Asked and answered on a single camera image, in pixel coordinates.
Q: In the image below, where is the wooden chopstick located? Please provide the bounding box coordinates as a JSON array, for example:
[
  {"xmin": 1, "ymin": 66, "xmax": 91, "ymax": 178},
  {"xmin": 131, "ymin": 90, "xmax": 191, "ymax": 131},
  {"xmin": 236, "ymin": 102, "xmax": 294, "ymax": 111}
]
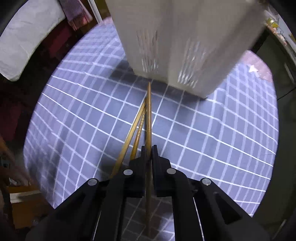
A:
[
  {"xmin": 145, "ymin": 82, "xmax": 152, "ymax": 237},
  {"xmin": 130, "ymin": 110, "xmax": 145, "ymax": 160},
  {"xmin": 110, "ymin": 100, "xmax": 146, "ymax": 178}
]

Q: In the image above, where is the white plastic utensil holder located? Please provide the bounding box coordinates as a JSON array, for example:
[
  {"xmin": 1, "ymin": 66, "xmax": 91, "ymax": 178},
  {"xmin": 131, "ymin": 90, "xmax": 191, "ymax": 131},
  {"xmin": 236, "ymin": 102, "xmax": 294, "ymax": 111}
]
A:
[{"xmin": 106, "ymin": 0, "xmax": 266, "ymax": 98}]

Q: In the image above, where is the purple checkered tablecloth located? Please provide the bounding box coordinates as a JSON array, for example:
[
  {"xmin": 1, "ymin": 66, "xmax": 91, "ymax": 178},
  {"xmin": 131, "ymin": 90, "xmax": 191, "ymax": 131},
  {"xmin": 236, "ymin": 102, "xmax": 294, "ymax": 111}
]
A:
[{"xmin": 23, "ymin": 17, "xmax": 280, "ymax": 241}]

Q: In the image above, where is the white hanging sheet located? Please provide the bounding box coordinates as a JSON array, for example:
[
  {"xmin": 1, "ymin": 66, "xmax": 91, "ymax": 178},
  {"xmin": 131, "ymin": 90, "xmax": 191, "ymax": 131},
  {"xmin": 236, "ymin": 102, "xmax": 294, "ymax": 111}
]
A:
[{"xmin": 1, "ymin": 1, "xmax": 65, "ymax": 81}]

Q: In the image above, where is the purple checkered apron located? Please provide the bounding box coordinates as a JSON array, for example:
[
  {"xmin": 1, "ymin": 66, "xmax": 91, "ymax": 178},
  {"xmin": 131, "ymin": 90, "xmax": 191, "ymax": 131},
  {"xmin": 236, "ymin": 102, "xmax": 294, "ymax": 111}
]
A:
[{"xmin": 58, "ymin": 0, "xmax": 93, "ymax": 31}]

